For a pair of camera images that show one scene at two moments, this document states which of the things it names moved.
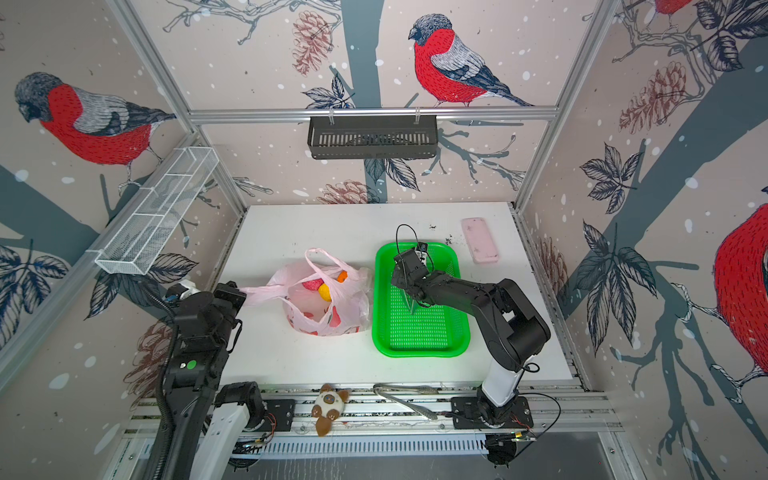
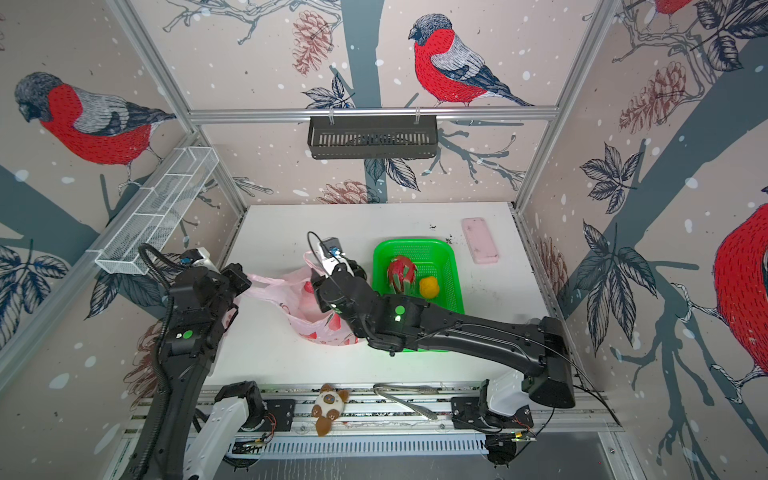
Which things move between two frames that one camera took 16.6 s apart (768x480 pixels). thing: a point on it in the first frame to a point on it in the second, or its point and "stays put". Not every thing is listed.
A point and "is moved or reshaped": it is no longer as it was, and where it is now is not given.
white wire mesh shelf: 143,239 stays put
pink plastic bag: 318,297 is moved or reshaped
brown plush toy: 329,404 stays put
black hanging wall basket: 333,138 stays put
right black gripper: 400,276 to 322,286
